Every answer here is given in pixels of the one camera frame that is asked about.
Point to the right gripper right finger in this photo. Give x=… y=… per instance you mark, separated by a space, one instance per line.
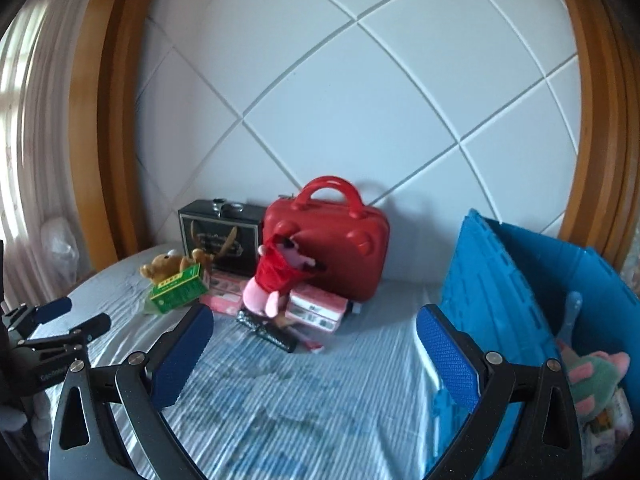
x=544 y=443

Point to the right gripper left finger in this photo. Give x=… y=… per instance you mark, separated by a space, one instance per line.
x=85 y=440

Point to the green-dressed pig plush toy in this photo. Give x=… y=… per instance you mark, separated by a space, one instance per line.
x=593 y=379

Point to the brown bear plush toy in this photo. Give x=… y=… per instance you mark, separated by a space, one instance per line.
x=172 y=263

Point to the pink tissue pack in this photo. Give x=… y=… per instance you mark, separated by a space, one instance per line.
x=225 y=292

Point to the red-dressed pig plush toy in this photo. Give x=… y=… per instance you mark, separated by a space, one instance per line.
x=281 y=267

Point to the pink white labelled box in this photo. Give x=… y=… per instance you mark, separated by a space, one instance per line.
x=316 y=308

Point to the white green medicine box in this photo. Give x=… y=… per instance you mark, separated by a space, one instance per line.
x=604 y=437

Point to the blue plastic scoop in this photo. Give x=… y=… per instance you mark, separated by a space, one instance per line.
x=572 y=307

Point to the blue plastic crate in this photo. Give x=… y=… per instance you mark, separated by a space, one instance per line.
x=506 y=288

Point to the striped blue table cloth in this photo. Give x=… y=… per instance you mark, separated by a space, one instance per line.
x=358 y=409

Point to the black gift box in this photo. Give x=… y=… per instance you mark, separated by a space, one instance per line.
x=233 y=240

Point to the metal hip flask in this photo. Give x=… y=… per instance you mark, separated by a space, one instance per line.
x=225 y=208

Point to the red bear suitcase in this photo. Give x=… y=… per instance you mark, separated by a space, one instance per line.
x=330 y=223

